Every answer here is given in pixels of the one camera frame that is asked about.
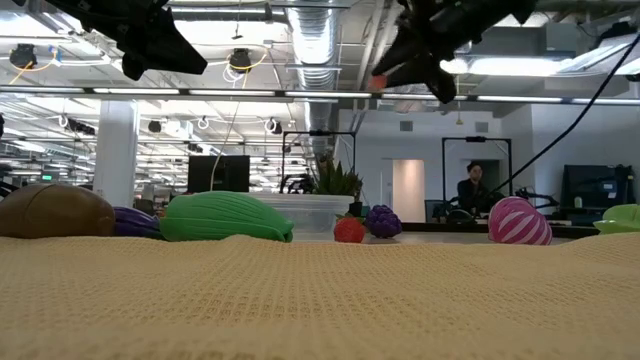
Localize succulent plant in black pot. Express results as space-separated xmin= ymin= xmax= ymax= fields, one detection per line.
xmin=310 ymin=155 xmax=365 ymax=217

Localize person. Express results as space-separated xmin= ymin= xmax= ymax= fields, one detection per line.
xmin=455 ymin=160 xmax=494 ymax=214

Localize brown toy kiwi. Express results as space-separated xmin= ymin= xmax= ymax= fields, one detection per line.
xmin=0 ymin=183 xmax=117 ymax=239

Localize clear plastic tupperware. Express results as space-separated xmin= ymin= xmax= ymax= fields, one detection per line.
xmin=244 ymin=192 xmax=356 ymax=242

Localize purple toy eggplant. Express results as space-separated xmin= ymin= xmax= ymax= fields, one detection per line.
xmin=112 ymin=206 xmax=166 ymax=241

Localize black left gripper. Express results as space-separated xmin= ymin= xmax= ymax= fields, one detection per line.
xmin=47 ymin=0 xmax=208 ymax=81

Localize black ceiling cable reel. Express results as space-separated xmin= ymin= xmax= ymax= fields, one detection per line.
xmin=9 ymin=43 xmax=39 ymax=70
xmin=228 ymin=47 xmax=253 ymax=75

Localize black background gantry frame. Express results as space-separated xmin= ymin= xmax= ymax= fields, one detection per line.
xmin=281 ymin=129 xmax=357 ymax=195
xmin=441 ymin=135 xmax=513 ymax=201

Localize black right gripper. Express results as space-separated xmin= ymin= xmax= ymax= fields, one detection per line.
xmin=372 ymin=0 xmax=481 ymax=105

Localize purple toy grapes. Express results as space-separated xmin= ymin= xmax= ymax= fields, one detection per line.
xmin=364 ymin=204 xmax=404 ymax=240

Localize pink white striped toy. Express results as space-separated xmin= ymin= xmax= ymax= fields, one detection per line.
xmin=487 ymin=195 xmax=554 ymax=247

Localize white building column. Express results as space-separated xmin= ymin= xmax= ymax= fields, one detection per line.
xmin=92 ymin=99 xmax=140 ymax=209

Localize yellow waffle cloth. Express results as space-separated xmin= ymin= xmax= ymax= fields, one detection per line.
xmin=0 ymin=231 xmax=640 ymax=360

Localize silver ventilation duct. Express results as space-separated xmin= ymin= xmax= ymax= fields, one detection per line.
xmin=287 ymin=0 xmax=341 ymax=156

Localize green ribbed toy vegetable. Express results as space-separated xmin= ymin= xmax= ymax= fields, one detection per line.
xmin=158 ymin=190 xmax=295 ymax=244

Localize light green toy vegetable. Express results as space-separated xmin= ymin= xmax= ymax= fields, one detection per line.
xmin=593 ymin=203 xmax=640 ymax=236

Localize overhead light bar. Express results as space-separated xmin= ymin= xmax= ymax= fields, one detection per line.
xmin=0 ymin=83 xmax=640 ymax=106

